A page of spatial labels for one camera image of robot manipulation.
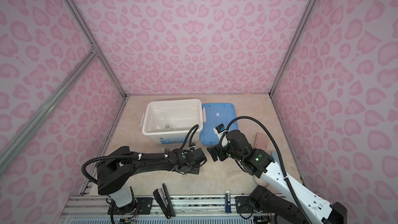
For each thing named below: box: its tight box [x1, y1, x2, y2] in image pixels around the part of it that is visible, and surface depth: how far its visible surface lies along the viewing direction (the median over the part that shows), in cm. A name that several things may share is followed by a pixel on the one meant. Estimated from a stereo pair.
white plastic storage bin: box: [140, 99, 207, 145], surface depth 96 cm
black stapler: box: [152, 183, 176, 219], surface depth 75 cm
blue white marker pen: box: [224, 189, 232, 214], surface depth 75 cm
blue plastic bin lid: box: [200, 102, 239, 146], surface depth 109 cm
